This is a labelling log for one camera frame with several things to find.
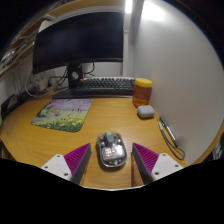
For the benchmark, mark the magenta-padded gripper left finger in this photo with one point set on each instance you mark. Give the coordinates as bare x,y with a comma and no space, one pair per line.
78,160

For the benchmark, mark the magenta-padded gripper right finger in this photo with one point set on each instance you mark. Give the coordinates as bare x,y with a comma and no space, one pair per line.
146,160

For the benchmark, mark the transparent computer mouse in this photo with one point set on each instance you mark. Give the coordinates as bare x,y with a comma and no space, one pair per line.
111,150

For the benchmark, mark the flower meadow print mouse pad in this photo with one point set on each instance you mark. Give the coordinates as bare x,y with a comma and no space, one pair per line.
63,115

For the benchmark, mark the small grey earbuds case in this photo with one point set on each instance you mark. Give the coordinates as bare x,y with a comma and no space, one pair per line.
146,111

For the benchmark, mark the amber jar with yellow lid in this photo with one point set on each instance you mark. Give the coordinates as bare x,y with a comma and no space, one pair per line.
142,95

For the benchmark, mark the dark mechanical keyboard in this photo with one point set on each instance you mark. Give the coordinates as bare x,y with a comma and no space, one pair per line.
106,86

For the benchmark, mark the silver and black computer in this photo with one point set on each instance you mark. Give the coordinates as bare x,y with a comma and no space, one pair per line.
10,103

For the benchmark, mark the black computer monitor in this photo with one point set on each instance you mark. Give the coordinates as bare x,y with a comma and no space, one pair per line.
80,40

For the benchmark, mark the white tube light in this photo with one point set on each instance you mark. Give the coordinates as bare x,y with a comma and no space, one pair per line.
128,6

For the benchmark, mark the wooden wall shelf unit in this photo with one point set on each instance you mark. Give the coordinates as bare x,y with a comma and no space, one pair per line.
16,50

